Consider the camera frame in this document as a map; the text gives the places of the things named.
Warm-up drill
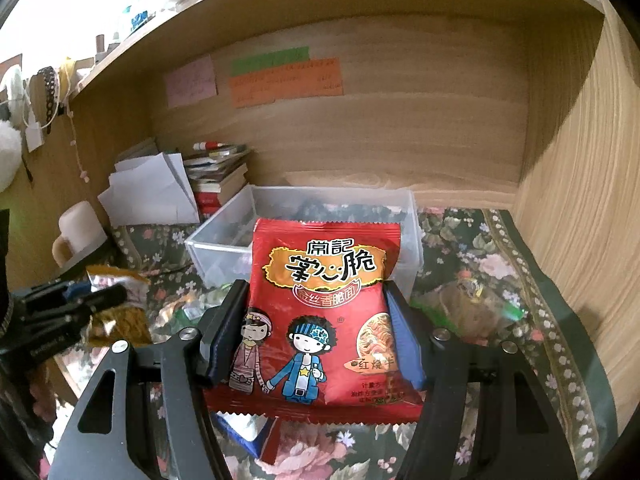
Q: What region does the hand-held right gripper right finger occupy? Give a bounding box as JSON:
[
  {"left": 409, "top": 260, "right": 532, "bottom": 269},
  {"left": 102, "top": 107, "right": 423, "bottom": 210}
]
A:
[{"left": 382, "top": 280, "right": 581, "bottom": 480}]

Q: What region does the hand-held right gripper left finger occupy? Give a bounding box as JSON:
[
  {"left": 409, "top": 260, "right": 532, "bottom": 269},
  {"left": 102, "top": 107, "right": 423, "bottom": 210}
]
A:
[{"left": 47, "top": 280, "right": 251, "bottom": 480}]

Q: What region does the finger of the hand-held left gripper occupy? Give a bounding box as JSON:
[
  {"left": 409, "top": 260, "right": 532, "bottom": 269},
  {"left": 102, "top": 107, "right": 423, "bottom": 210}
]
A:
[
  {"left": 12, "top": 280, "right": 96, "bottom": 318},
  {"left": 25, "top": 284, "right": 130, "bottom": 336}
]

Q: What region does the yellow snack packet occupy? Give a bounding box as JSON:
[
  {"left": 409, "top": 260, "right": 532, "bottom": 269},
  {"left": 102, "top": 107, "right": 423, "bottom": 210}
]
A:
[{"left": 85, "top": 265, "right": 153, "bottom": 348}]

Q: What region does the small green clear snack packet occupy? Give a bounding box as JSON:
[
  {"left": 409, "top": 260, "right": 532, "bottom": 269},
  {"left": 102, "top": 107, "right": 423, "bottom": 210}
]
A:
[{"left": 152, "top": 285, "right": 236, "bottom": 346}]

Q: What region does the clear green-edged snack packet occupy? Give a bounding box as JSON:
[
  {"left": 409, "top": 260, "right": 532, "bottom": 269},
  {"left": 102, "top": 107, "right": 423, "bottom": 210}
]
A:
[{"left": 410, "top": 275, "right": 526, "bottom": 346}]

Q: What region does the blue white snack packet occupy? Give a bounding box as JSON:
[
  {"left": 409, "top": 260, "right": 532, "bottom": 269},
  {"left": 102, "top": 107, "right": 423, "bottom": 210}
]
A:
[{"left": 215, "top": 410, "right": 281, "bottom": 466}]

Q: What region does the clear plastic storage box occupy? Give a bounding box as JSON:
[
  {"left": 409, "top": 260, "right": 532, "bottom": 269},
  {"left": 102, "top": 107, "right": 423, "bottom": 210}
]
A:
[{"left": 185, "top": 185, "right": 426, "bottom": 311}]

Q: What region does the red noodle snack packet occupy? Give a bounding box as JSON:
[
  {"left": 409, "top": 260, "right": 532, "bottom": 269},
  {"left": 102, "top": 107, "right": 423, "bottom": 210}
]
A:
[{"left": 202, "top": 217, "right": 426, "bottom": 423}]

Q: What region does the cream mug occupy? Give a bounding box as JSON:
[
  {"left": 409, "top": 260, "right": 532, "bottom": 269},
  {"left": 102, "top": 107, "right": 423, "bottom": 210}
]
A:
[{"left": 52, "top": 201, "right": 108, "bottom": 268}]

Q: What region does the pile of white papers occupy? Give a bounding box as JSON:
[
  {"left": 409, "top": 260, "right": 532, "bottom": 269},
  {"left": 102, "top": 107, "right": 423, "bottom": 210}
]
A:
[{"left": 97, "top": 140, "right": 201, "bottom": 226}]

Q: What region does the floral tablecloth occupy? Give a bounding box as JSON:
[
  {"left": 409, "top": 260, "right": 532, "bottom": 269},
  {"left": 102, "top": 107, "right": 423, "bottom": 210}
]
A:
[{"left": 65, "top": 207, "right": 621, "bottom": 480}]

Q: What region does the white plush toy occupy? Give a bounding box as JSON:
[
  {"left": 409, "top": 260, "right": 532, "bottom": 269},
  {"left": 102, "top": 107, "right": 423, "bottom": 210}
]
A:
[{"left": 0, "top": 120, "right": 23, "bottom": 193}]

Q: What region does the stack of books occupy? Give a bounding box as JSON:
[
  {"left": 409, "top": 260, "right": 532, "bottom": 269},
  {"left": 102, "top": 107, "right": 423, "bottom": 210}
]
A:
[{"left": 182, "top": 142, "right": 251, "bottom": 221}]

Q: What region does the dark braided headband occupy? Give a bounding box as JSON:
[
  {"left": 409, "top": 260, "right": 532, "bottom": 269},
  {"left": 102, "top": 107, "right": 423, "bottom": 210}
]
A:
[{"left": 40, "top": 66, "right": 58, "bottom": 136}]

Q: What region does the yellow headband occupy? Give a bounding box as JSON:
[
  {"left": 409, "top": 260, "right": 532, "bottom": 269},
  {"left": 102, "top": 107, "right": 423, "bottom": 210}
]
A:
[{"left": 57, "top": 57, "right": 81, "bottom": 103}]

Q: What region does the white fluffy headband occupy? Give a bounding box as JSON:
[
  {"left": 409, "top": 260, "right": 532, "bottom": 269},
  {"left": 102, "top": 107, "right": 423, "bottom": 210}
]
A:
[{"left": 0, "top": 62, "right": 26, "bottom": 106}]

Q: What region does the pink sticky note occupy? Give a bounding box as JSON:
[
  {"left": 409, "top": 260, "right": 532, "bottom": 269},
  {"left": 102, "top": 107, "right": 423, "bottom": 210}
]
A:
[{"left": 166, "top": 56, "right": 219, "bottom": 109}]

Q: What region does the wooden desk shelf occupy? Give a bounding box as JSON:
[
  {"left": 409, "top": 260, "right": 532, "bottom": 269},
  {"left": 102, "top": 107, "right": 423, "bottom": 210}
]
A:
[{"left": 10, "top": 0, "right": 640, "bottom": 411}]

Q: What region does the orange sticky note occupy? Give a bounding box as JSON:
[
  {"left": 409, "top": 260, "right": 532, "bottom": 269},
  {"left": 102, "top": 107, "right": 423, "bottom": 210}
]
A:
[{"left": 229, "top": 58, "right": 344, "bottom": 109}]

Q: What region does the green sticky note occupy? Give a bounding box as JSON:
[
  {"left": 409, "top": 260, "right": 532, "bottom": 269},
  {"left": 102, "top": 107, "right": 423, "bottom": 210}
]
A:
[{"left": 231, "top": 46, "right": 311, "bottom": 74}]

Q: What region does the white hanging cord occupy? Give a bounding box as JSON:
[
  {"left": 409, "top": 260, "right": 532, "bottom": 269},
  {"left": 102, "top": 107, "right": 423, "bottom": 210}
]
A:
[{"left": 67, "top": 102, "right": 91, "bottom": 183}]

